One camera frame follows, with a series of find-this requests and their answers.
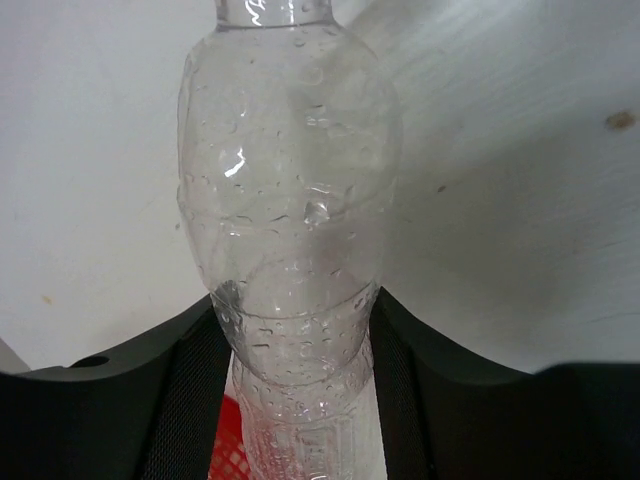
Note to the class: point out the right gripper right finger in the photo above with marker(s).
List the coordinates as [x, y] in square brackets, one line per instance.
[449, 413]

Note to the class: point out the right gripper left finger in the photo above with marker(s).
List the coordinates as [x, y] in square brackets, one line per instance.
[145, 409]

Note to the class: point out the clear plastic bottle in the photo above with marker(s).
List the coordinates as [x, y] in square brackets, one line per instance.
[288, 149]

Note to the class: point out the red mesh plastic bin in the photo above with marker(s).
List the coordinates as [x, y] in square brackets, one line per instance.
[229, 460]

